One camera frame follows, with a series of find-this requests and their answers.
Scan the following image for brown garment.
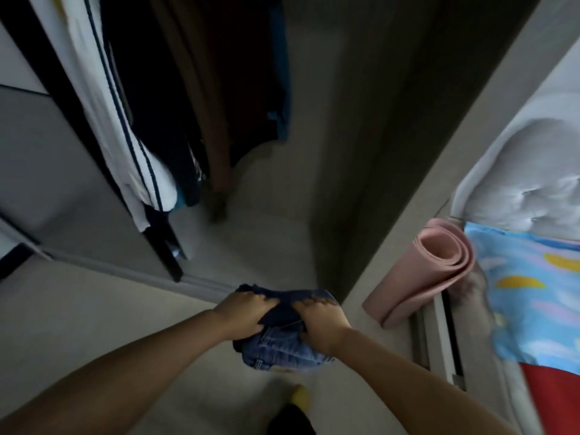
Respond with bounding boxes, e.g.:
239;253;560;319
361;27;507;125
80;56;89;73
149;0;233;221

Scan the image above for blue garment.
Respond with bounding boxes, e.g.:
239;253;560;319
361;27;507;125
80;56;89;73
267;0;293;143

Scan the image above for person's left forearm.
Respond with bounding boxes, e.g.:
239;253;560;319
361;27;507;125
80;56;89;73
0;311;232;435

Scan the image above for person's right hand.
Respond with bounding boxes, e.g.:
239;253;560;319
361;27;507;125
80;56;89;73
292;297;353;359

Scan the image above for white tufted headboard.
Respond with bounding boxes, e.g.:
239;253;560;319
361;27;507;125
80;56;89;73
451;117;580;241

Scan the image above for person's left hand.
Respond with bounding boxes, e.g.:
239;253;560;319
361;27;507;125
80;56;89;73
213;291;280;343

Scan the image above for yellow slipper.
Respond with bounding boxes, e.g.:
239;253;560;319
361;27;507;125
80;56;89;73
288;385;314;413

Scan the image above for pink rolled mat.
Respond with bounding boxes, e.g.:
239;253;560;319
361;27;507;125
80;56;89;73
362;218;478;330

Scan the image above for blue denim jeans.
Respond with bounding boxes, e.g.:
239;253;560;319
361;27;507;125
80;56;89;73
233;283;339;373

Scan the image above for white navy striped jacket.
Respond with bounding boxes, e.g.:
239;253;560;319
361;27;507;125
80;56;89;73
27;0;179;234

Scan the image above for grey wardrobe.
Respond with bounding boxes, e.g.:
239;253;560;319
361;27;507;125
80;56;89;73
0;0;580;309

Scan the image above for white bed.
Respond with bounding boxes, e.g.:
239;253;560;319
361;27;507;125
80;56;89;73
412;117;580;435

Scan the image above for red bedsheet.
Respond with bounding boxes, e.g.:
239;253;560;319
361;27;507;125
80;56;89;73
519;360;580;435

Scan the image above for person's right forearm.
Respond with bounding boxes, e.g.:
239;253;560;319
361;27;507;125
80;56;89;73
330;329;518;435

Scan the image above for black garment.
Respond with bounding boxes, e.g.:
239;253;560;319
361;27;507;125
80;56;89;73
100;0;208;209

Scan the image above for person's black trousers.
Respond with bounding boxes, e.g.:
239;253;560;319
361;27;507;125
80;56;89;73
267;403;318;435

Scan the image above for colourful patterned pillow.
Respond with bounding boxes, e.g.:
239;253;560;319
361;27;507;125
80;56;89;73
464;222;580;377

